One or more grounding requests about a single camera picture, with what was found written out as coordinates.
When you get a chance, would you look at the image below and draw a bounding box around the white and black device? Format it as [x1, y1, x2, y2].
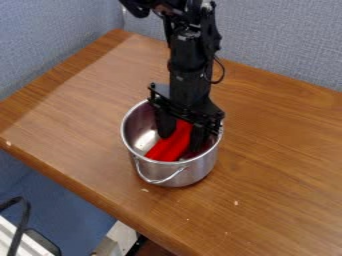
[0, 216, 63, 256]

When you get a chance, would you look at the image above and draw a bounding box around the black strap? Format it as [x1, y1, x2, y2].
[0, 195, 32, 256]

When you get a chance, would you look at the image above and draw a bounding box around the metal pot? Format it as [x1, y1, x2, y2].
[120, 100, 223, 187]

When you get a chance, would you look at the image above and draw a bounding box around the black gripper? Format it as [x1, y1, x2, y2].
[148, 66, 224, 152]

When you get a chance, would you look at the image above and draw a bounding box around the red block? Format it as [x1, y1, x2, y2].
[144, 120, 192, 162]

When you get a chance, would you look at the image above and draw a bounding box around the white table support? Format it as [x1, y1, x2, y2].
[91, 221, 137, 256]

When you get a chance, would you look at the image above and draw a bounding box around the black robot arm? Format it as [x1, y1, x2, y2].
[119, 0, 224, 151]

